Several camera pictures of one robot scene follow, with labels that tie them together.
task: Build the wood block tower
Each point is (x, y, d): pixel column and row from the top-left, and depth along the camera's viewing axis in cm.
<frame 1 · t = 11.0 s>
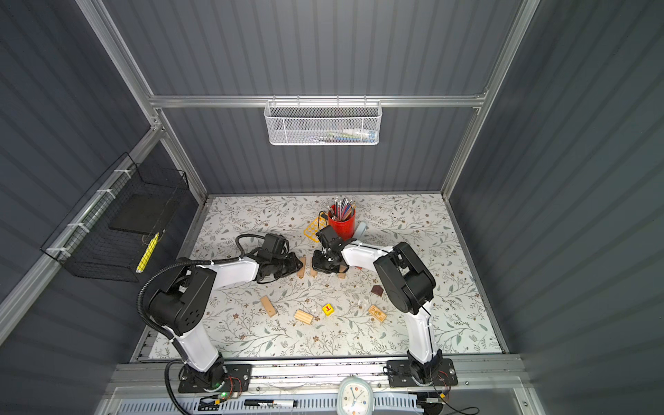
left hand: (302, 265, 96), fingers open
right hand: (315, 268, 96), fingers closed
long wooden block: (268, 305, 89), on the table
ridged wooden block: (303, 317, 86), on the table
yellow letter cube: (328, 309, 86), point 2 cm above the table
printed wooden block: (377, 313, 86), on the table
bundle of pens: (341, 210, 100), point 13 cm above the table
yellow calculator: (318, 224, 114), on the table
grey flat eraser: (360, 230, 106), point 3 cm above the table

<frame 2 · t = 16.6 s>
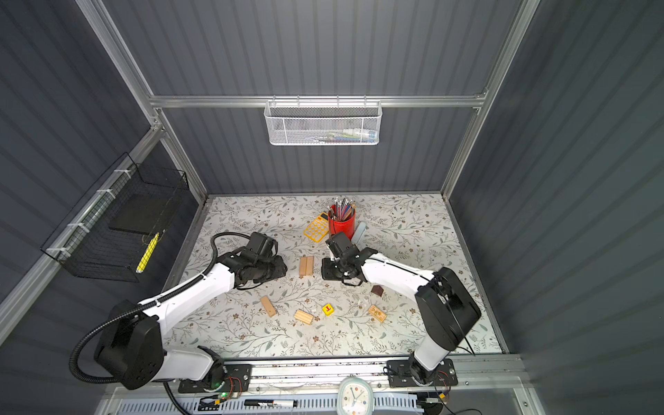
left hand: (283, 269, 86), fingers open
right hand: (323, 274, 87), fingers closed
the named things where they were.

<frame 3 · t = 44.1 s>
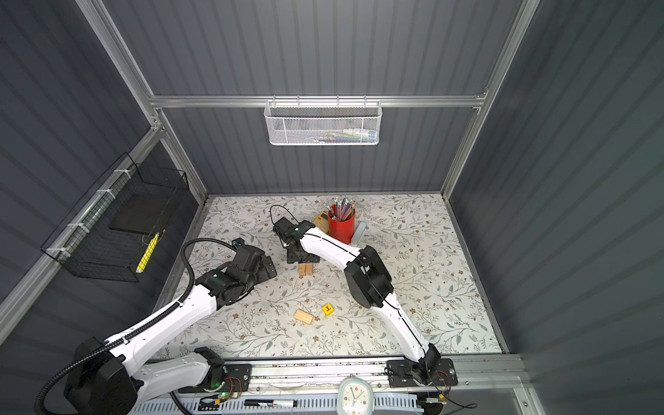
left hand: (261, 268, 83), fingers open
right hand: (302, 260, 96), fingers open
long wooden block: (302, 269, 96), point 3 cm above the table
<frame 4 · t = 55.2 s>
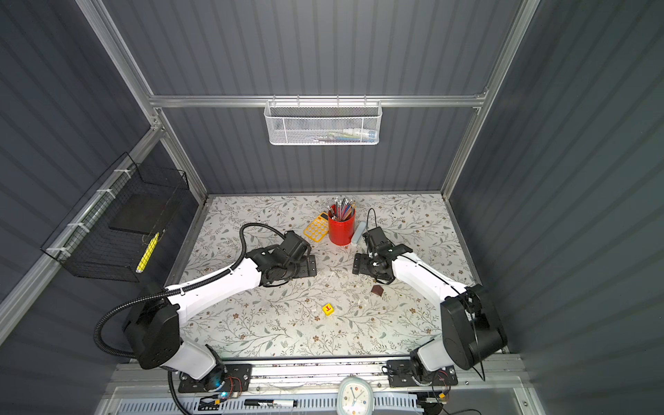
left hand: (305, 266, 85), fingers open
right hand: (367, 270, 89), fingers open
dark brown small block: (378, 290, 92), on the table
